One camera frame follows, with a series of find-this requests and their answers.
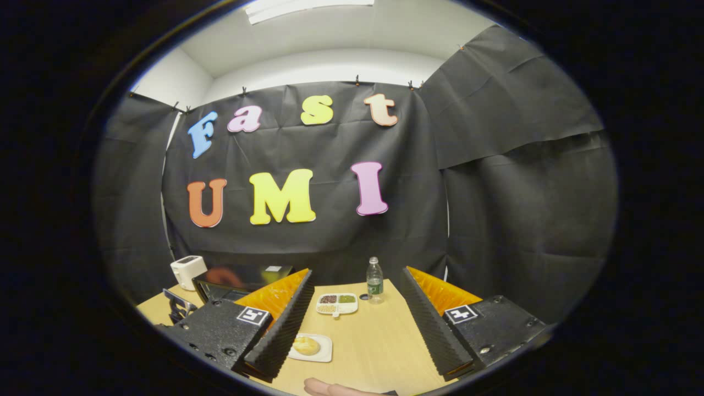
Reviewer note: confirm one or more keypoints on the white toaster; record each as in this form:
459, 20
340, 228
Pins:
187, 272

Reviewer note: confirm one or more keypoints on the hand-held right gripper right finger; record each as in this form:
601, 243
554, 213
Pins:
432, 330

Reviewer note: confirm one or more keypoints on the clear plastic water bottle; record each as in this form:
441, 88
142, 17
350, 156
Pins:
375, 286

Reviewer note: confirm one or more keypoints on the large ceiling light panel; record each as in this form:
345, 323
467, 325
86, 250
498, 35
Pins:
308, 8

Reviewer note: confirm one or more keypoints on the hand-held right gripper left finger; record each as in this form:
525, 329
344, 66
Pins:
283, 330

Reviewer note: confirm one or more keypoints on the white divided plate with beans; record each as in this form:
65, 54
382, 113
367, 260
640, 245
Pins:
336, 306

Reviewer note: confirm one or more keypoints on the round golden bread roll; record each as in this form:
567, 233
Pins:
306, 345

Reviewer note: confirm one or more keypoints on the white rectangular plate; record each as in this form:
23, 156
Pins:
324, 352

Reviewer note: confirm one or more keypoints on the black electric oven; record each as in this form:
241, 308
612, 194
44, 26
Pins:
247, 278

